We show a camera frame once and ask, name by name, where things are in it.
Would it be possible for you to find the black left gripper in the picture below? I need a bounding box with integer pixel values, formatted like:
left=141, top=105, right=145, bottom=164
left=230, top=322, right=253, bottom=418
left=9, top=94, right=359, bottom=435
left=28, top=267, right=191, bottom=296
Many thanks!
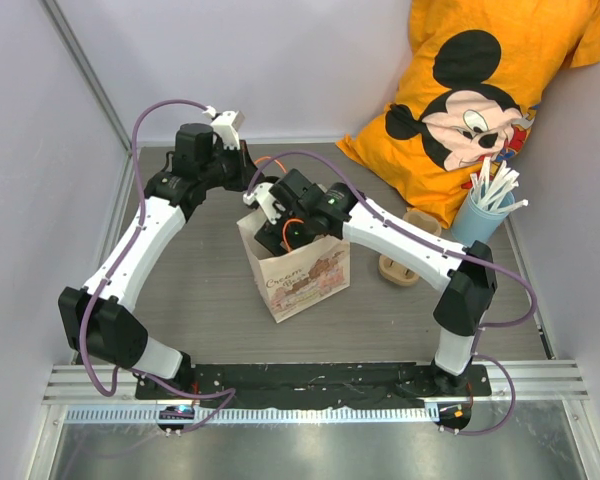
left=200, top=140, right=264, bottom=192

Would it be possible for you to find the printed paper takeout bag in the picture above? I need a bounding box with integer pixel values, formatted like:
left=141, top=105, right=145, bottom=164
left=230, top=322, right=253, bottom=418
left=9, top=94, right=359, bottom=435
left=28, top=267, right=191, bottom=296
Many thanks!
left=236, top=155, right=352, bottom=325

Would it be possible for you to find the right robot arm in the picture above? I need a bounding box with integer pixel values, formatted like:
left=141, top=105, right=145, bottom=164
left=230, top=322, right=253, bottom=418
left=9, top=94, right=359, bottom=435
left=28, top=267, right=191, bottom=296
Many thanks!
left=243, top=169, right=497, bottom=395

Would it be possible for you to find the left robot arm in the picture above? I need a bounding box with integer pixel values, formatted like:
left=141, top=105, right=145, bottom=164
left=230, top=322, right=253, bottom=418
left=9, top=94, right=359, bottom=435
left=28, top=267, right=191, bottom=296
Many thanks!
left=58, top=115, right=256, bottom=399

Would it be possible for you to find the blue straw holder cup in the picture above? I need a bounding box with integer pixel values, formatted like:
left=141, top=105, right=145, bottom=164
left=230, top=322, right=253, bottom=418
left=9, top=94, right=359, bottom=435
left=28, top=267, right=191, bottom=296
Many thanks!
left=451, top=191, right=510, bottom=246

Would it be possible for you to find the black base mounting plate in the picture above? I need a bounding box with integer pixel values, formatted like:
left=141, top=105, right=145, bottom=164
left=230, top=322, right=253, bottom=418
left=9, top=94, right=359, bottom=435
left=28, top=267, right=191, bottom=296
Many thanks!
left=134, top=360, right=494, bottom=412

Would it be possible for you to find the white wrapped straws bundle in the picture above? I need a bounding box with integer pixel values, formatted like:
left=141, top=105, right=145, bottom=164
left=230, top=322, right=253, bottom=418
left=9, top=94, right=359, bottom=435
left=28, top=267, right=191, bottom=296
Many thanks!
left=468, top=158, right=529, bottom=214

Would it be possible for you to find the orange Mickey Mouse pillow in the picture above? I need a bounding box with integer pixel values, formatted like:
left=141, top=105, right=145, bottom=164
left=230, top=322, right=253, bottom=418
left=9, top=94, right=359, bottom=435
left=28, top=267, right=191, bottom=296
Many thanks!
left=338, top=1, right=600, bottom=227

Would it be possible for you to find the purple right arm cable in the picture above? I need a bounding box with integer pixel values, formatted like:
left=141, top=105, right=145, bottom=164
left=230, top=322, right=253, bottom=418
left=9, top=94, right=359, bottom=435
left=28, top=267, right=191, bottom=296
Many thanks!
left=247, top=151, right=539, bottom=437

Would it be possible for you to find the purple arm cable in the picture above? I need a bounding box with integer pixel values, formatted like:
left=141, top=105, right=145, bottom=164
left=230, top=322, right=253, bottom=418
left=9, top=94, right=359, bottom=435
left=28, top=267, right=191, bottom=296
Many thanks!
left=82, top=98, right=237, bottom=434
left=247, top=151, right=539, bottom=437

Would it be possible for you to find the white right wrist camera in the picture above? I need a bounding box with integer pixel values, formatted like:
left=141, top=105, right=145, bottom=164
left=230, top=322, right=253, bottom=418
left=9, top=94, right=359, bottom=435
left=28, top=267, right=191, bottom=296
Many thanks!
left=243, top=182, right=286, bottom=225

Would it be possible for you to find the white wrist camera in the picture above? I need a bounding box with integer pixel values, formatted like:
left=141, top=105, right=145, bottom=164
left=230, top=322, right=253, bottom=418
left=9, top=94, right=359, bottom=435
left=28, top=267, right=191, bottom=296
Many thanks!
left=243, top=182, right=286, bottom=225
left=211, top=111, right=244, bottom=150

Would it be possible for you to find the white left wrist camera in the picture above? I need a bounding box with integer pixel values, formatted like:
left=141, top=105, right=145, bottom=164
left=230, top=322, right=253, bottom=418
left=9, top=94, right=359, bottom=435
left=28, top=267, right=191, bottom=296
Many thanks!
left=211, top=111, right=244, bottom=150

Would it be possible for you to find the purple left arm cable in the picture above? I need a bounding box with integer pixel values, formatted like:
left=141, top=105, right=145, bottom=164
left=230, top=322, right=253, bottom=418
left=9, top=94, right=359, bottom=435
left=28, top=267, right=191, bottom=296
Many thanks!
left=82, top=98, right=237, bottom=434

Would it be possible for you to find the aluminium corner frame post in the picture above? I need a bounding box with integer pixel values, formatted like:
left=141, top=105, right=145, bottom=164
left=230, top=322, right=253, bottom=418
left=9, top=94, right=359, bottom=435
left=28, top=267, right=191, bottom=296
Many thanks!
left=39, top=0, right=131, bottom=153

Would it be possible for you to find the white slotted cable duct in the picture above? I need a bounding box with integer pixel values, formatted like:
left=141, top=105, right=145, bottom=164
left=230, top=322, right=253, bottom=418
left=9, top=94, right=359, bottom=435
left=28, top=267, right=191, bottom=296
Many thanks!
left=64, top=404, right=439, bottom=425

